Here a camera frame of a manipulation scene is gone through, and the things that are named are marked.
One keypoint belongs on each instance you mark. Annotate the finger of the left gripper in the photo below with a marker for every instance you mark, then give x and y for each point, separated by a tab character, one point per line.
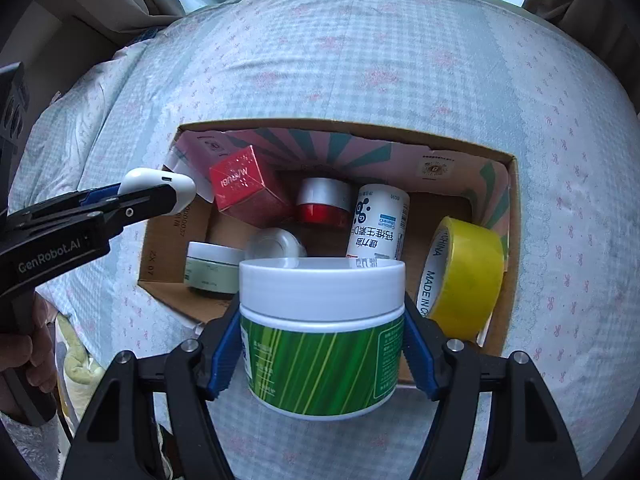
116	211

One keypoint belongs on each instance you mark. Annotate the white earbuds case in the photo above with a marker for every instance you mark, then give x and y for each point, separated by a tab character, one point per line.
179	188

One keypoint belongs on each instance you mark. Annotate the checkered floral bedsheet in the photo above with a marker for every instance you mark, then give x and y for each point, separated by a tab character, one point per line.
474	70

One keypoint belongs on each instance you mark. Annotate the cardboard box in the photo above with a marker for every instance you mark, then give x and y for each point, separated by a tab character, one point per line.
444	177

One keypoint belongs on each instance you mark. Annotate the white vitamin bottle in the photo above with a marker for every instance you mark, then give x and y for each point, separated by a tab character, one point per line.
379	223

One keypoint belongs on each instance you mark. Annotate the red rectangular carton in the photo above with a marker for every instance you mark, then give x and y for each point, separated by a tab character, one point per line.
246	188

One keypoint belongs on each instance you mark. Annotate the red silver cosmetic jar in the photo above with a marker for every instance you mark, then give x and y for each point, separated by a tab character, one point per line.
324	202

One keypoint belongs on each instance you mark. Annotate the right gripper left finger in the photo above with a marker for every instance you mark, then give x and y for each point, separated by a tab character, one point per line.
118	436

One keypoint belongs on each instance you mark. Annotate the right brown curtain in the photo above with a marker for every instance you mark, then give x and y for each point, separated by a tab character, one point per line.
600	26

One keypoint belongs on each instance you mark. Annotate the small white round jar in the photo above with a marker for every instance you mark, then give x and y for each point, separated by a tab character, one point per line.
274	243

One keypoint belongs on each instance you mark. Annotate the yellow tape roll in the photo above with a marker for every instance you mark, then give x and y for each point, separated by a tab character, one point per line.
461	279

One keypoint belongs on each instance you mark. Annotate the person left hand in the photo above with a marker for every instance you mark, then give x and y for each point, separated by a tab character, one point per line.
35	349

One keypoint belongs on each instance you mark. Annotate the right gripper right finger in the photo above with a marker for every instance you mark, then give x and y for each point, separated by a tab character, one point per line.
526	437

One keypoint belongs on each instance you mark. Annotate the pale green lidded jar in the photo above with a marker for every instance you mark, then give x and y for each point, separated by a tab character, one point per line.
214	268

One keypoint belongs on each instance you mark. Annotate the green white cream jar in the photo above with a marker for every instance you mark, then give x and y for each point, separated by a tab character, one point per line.
321	336

